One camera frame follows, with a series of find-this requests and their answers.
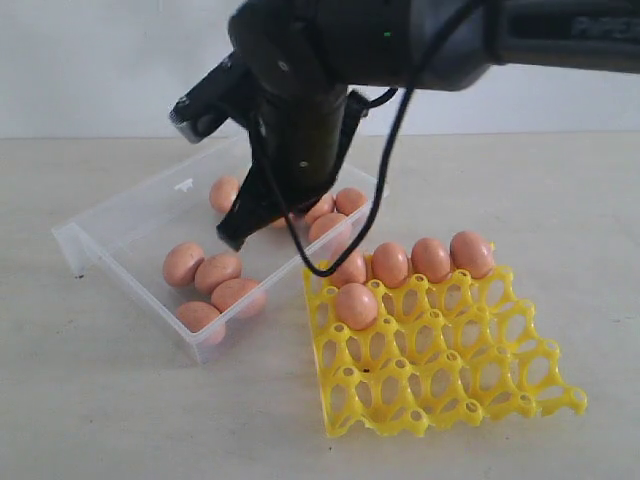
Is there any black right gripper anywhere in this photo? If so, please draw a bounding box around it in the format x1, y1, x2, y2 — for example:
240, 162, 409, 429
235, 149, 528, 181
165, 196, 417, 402
216, 86, 365, 252

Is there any brown egg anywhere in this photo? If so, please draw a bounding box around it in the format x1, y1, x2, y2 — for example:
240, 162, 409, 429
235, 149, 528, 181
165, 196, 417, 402
335, 187, 368, 216
209, 175, 240, 214
162, 242, 205, 288
329, 249, 367, 288
371, 242, 410, 288
450, 230, 495, 279
304, 193, 335, 226
175, 301, 226, 346
210, 278, 267, 318
411, 237, 452, 283
268, 217, 287, 229
308, 212, 352, 249
194, 253, 243, 294
334, 283, 378, 331

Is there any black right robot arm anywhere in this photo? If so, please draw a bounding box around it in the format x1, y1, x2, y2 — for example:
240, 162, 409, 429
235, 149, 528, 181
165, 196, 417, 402
217, 1, 639, 250

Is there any clear plastic bin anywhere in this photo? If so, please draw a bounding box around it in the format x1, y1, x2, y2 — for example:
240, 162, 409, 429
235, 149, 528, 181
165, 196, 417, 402
52, 135, 376, 364

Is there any yellow plastic egg tray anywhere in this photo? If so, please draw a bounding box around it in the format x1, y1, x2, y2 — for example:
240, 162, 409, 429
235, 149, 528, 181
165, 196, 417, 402
303, 265, 588, 437

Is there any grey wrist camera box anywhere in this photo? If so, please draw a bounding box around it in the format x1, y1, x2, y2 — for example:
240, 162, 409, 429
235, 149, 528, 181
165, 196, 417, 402
169, 51, 255, 144

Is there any black cable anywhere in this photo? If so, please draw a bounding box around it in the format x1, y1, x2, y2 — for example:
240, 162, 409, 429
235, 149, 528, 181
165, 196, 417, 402
249, 0, 486, 280

